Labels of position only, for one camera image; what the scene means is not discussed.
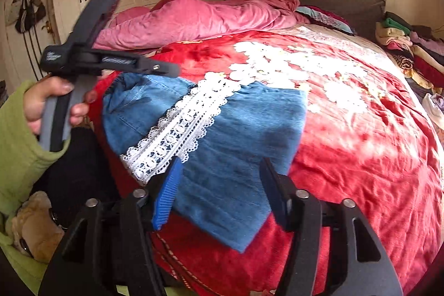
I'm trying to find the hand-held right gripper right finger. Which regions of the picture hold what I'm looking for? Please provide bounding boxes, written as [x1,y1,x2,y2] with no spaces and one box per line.
[259,157,403,296]

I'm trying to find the tan fuzzy plush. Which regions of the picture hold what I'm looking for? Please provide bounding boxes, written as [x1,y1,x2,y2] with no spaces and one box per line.
[11,191,66,264]

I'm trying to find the white crumpled garment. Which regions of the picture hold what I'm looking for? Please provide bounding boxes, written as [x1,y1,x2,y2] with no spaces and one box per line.
[421,93,444,130]

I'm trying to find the person's left hand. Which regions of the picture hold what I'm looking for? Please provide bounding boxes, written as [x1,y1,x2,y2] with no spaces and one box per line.
[24,76,98,135]

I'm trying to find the patterned pillow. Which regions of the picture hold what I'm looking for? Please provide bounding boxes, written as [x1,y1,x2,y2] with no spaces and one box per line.
[295,5,356,36]

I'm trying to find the hanging dark bags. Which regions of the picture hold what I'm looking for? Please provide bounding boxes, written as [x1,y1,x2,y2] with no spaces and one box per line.
[14,0,47,34]

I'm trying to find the cream door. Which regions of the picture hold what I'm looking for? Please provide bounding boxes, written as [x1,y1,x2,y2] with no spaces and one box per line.
[0,0,58,95]

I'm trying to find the pile of folded clothes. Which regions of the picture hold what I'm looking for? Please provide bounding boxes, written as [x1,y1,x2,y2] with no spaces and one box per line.
[375,11,444,88]

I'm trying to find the blue denim pants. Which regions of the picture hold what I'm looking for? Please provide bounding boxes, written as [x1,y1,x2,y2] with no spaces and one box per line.
[102,72,309,253]

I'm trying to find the pink quilt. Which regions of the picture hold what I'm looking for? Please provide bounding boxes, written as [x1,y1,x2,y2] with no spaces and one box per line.
[92,0,311,52]

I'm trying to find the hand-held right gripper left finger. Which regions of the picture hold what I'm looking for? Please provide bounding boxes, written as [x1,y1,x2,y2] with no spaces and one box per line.
[38,156,184,296]

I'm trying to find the red floral blanket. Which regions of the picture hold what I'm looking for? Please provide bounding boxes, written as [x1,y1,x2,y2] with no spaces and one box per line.
[87,24,444,296]

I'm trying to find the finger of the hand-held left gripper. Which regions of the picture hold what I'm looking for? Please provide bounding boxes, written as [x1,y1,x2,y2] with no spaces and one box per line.
[133,55,181,79]

